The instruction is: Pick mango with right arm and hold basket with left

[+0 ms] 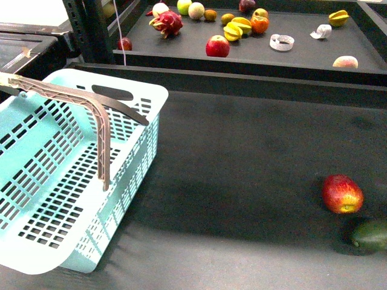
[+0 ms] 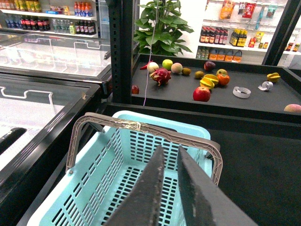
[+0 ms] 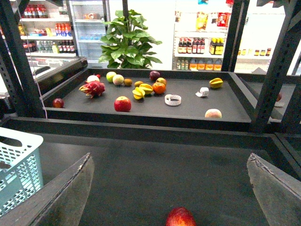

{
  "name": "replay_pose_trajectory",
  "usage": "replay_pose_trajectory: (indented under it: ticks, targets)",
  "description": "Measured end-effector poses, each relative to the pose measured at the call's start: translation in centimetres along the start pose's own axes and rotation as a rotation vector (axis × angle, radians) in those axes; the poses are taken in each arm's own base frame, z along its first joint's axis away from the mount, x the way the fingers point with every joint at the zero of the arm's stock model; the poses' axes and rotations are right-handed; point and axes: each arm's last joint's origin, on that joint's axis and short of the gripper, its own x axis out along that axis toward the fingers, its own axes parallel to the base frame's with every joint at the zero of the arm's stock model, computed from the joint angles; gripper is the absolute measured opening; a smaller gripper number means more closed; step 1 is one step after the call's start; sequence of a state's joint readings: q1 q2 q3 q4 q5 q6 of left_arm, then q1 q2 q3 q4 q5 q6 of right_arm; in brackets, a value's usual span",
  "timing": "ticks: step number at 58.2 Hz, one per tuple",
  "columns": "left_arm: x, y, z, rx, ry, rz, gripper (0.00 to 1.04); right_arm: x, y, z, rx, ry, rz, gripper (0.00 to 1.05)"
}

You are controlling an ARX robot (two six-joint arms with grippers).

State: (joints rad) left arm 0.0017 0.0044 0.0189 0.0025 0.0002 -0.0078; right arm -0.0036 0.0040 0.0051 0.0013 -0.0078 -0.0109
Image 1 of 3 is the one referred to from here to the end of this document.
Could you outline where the light blue plastic basket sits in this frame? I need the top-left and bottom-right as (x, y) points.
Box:
(1, 69), (169, 274)

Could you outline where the red yellow mango on table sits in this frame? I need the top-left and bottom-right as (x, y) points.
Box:
(322, 174), (364, 214)

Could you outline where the large red apple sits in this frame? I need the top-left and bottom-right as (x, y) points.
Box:
(205, 35), (230, 57)

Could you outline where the front yellow starfruit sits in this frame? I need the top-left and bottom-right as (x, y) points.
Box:
(223, 22), (243, 42)

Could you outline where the yellow starfruit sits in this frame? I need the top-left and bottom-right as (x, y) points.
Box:
(223, 22), (243, 42)
(328, 10), (350, 27)
(231, 17), (252, 34)

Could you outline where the small dark red apple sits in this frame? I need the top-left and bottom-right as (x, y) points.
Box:
(117, 37), (132, 51)

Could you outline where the pink dragon fruit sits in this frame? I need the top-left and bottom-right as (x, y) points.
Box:
(149, 11), (183, 39)

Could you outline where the brown kiwi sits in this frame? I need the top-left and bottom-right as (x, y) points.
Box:
(204, 9), (217, 22)

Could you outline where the small yellow-brown fruit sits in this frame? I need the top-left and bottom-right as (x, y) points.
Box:
(221, 13), (235, 25)

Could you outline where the rear yellow starfruit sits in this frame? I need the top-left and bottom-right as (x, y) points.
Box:
(231, 17), (252, 34)

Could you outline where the pale green melon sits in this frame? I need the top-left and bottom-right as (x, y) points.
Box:
(188, 2), (205, 20)

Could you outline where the orange persimmon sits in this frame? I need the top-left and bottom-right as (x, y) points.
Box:
(250, 16), (270, 34)

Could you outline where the green apple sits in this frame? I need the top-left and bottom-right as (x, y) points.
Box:
(177, 0), (192, 16)

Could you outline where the white round fruit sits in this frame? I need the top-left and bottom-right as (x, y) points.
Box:
(151, 2), (169, 18)

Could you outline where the small red-yellow apple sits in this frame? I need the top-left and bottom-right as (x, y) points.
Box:
(252, 8), (268, 18)

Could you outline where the pale pink peach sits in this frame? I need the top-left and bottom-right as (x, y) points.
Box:
(333, 56), (359, 68)

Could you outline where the white crumpled foam net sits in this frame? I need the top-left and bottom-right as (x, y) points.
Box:
(310, 24), (332, 39)

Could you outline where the black upper display tray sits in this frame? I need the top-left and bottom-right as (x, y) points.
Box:
(114, 1), (386, 86)

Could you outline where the black chest freezer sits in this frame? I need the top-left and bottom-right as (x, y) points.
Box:
(1, 21), (80, 79)

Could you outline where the far right yellow starfruit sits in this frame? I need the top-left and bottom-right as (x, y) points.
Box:
(328, 10), (350, 27)

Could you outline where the green avocado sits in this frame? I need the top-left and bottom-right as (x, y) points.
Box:
(350, 219), (386, 251)

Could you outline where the white hanging cable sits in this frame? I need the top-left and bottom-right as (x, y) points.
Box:
(112, 0), (127, 66)

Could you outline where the black metal shelf post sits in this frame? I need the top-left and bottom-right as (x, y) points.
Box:
(63, 0), (115, 65)

